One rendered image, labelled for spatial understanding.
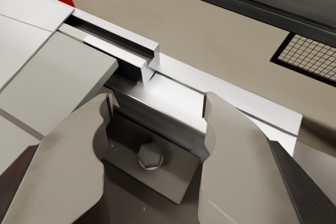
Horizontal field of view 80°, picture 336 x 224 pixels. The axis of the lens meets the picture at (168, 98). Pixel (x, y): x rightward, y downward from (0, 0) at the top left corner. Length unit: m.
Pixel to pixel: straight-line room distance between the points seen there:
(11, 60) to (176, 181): 0.19
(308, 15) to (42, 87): 0.36
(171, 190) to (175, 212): 0.04
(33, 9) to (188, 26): 1.51
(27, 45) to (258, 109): 0.21
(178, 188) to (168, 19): 1.59
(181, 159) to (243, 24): 1.64
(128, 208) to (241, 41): 1.53
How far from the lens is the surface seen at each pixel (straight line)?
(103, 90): 0.22
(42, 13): 0.24
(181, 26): 1.68
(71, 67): 0.18
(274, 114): 0.20
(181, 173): 0.23
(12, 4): 0.26
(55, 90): 0.17
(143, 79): 0.18
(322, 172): 0.32
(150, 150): 0.22
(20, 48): 0.21
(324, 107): 1.60
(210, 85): 0.20
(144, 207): 0.26
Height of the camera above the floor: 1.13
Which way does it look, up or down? 62 degrees down
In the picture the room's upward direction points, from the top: 2 degrees clockwise
